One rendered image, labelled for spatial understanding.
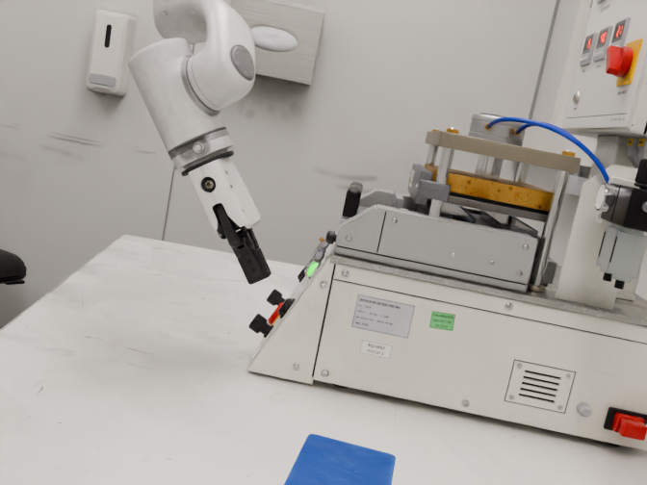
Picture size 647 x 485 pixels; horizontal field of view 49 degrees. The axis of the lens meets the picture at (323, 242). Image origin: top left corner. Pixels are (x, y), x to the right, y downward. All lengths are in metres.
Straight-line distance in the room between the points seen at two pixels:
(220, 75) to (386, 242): 0.29
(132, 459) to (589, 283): 0.59
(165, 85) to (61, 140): 1.71
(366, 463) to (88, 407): 0.30
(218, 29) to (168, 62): 0.08
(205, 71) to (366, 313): 0.36
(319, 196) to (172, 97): 1.65
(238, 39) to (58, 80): 1.74
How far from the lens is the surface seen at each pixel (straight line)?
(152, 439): 0.77
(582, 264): 0.97
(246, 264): 0.97
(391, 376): 0.95
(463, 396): 0.97
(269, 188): 2.54
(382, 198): 1.19
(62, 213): 2.66
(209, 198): 0.93
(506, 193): 0.99
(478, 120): 1.06
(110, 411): 0.82
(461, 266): 0.93
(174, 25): 1.06
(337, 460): 0.79
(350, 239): 0.92
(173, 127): 0.95
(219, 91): 0.91
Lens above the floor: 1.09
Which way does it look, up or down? 9 degrees down
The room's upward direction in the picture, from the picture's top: 11 degrees clockwise
